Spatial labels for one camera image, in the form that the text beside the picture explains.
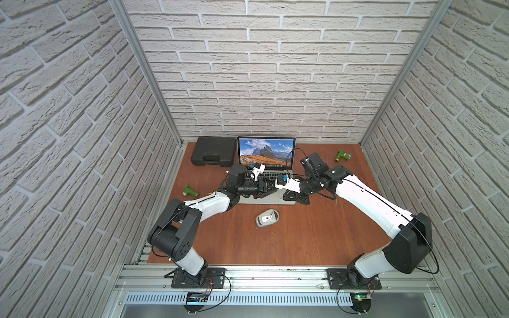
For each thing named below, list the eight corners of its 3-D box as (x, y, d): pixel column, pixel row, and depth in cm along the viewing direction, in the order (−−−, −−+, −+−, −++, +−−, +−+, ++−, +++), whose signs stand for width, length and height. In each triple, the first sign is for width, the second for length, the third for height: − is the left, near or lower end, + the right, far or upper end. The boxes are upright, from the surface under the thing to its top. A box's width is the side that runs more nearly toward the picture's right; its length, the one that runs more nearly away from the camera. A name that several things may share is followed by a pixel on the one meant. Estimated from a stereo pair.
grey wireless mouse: (257, 229, 88) (257, 226, 85) (254, 216, 91) (253, 213, 88) (280, 222, 90) (281, 219, 87) (276, 211, 93) (276, 207, 90)
